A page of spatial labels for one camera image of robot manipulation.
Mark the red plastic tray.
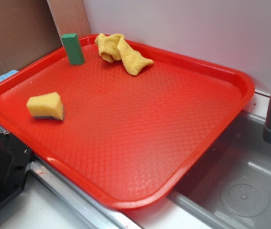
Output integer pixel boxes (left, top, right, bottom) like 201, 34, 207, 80
0, 35, 254, 209

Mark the yellow sponge with grey pad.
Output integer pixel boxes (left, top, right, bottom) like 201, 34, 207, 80
26, 92, 64, 121

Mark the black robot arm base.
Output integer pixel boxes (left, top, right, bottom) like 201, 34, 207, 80
0, 132, 33, 208

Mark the grey sink basin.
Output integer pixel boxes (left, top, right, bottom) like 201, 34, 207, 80
125, 110, 271, 229

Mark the green rectangular block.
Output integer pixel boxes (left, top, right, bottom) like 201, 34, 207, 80
61, 33, 85, 65

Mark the brown cardboard panel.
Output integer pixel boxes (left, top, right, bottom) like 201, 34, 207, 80
0, 0, 62, 76

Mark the wooden board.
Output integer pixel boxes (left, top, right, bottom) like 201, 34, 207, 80
47, 0, 91, 38

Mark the yellow crumpled cloth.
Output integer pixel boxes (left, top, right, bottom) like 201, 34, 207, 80
95, 33, 154, 76

